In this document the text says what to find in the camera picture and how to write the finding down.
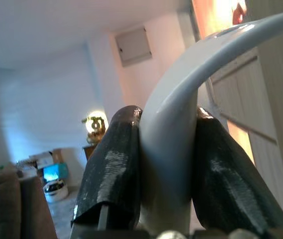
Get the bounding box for small wooden side table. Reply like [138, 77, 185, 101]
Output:
[82, 142, 100, 160]

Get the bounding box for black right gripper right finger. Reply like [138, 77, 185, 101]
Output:
[191, 106, 283, 230]

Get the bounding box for cardboard box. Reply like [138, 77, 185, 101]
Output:
[28, 147, 65, 170]

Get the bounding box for white wall panel box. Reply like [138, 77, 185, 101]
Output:
[114, 25, 153, 68]

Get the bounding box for glowing globe ornament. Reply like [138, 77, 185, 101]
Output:
[81, 110, 107, 144]

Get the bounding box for white basket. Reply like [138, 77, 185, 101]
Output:
[42, 178, 70, 203]

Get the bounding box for teal box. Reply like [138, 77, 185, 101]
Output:
[42, 162, 69, 183]

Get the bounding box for grey sofa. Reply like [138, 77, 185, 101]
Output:
[0, 162, 58, 239]

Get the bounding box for cream long-handled dustpan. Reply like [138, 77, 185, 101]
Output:
[138, 9, 283, 236]

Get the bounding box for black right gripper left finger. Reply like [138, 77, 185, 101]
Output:
[71, 105, 144, 231]

